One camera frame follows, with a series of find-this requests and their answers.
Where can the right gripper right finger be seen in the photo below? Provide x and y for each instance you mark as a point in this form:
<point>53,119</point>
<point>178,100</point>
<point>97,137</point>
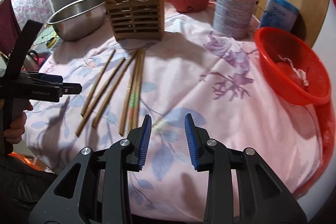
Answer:
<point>196,140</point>

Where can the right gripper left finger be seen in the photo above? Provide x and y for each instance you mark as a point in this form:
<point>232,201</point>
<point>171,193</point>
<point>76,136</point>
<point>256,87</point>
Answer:
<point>139,138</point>

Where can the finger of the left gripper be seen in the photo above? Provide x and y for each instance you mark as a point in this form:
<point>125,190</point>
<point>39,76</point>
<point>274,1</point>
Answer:
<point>51,78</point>
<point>70,89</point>

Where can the wooden chopstick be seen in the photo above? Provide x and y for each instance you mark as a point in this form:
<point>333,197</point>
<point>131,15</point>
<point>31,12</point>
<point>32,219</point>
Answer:
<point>112,90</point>
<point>96,82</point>
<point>131,106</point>
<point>89,110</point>
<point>128,94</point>
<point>138,89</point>

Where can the person's left hand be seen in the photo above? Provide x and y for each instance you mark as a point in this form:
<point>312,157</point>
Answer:
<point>13,135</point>

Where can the metal kettle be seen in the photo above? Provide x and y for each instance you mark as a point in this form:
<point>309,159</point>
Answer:
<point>31,62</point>

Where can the green patterned side table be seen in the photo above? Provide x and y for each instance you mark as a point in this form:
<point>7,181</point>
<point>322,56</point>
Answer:
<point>47,34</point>

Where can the maroon hanging cloth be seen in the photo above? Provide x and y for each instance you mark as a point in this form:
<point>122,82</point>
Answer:
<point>9,27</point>

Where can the pink floral tablecloth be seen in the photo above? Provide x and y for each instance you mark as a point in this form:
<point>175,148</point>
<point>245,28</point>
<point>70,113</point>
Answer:
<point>192,70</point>

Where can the stainless steel bowl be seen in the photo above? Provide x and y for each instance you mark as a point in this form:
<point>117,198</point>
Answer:
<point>78,19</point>

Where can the orange red bag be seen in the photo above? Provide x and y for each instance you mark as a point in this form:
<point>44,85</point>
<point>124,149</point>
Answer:
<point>29,160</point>

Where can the floral hanging cloth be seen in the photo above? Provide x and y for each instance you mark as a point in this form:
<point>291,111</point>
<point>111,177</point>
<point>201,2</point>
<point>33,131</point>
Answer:
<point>36,10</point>

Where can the wooden utensil holder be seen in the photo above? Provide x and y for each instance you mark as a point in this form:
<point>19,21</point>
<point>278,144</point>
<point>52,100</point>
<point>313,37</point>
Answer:
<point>136,19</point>

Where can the red plastic colander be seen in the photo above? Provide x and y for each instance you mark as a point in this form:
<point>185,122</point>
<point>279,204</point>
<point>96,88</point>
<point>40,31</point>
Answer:
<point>298,76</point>

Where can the milk powder tin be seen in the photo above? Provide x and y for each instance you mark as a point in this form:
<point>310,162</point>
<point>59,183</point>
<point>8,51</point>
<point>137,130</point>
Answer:
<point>232,17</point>

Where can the blue lidded container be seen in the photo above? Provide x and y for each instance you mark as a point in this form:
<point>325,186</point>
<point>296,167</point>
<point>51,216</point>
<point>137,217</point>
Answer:
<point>279,14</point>

